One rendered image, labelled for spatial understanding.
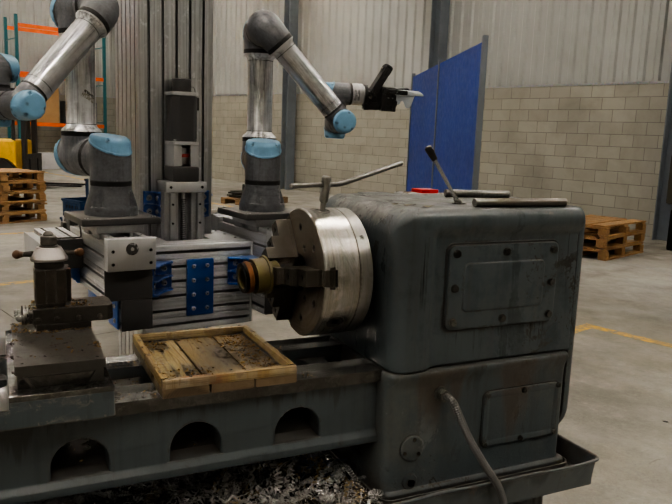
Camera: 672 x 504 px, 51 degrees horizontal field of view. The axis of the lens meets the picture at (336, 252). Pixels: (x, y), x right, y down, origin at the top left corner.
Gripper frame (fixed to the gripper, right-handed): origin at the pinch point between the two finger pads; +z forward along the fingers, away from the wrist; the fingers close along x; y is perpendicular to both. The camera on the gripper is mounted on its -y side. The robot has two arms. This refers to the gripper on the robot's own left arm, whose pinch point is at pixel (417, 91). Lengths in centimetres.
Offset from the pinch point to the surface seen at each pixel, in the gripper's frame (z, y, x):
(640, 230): 512, 204, -555
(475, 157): 180, 81, -357
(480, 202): -11, 19, 89
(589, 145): 587, 131, -831
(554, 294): 14, 44, 88
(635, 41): 622, -40, -807
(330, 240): -48, 28, 94
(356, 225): -41, 26, 89
